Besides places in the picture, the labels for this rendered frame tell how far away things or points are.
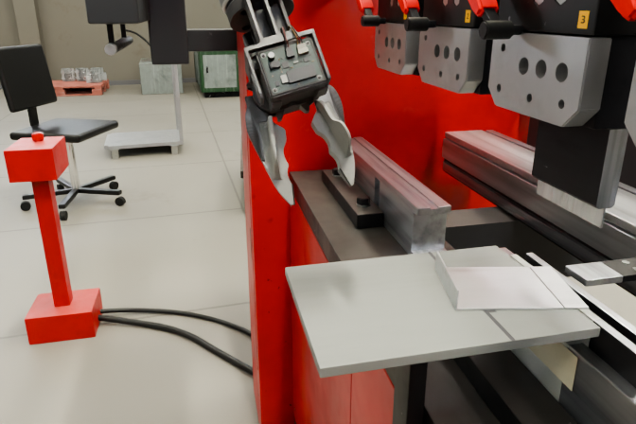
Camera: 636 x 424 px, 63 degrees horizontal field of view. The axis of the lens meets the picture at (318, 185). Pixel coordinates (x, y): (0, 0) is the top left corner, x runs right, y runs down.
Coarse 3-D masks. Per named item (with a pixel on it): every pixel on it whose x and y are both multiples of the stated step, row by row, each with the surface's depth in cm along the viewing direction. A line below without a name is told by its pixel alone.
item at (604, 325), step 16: (528, 256) 62; (576, 288) 54; (592, 304) 52; (608, 320) 50; (624, 320) 49; (608, 336) 47; (624, 336) 48; (608, 352) 47; (624, 352) 45; (624, 368) 46
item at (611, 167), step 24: (552, 144) 54; (576, 144) 50; (600, 144) 47; (624, 144) 47; (552, 168) 54; (576, 168) 50; (600, 168) 47; (552, 192) 56; (576, 192) 51; (600, 192) 48; (600, 216) 49
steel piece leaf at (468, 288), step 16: (448, 272) 53; (464, 272) 57; (480, 272) 57; (496, 272) 57; (512, 272) 57; (528, 272) 57; (448, 288) 53; (464, 288) 54; (480, 288) 54; (496, 288) 54; (512, 288) 54; (528, 288) 54; (544, 288) 54; (464, 304) 51; (480, 304) 51; (496, 304) 51; (512, 304) 51; (528, 304) 51; (544, 304) 51; (560, 304) 51
